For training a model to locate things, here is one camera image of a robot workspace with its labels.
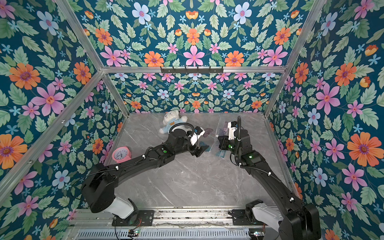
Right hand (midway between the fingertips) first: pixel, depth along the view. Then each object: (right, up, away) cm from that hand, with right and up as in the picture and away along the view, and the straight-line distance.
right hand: (222, 134), depth 78 cm
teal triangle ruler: (+2, -14, +20) cm, 24 cm away
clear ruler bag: (0, +2, -2) cm, 3 cm away
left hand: (-10, -2, 0) cm, 10 cm away
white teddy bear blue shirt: (-33, +10, +26) cm, 43 cm away
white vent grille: (-29, -47, -8) cm, 56 cm away
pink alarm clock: (-63, -13, +16) cm, 66 cm away
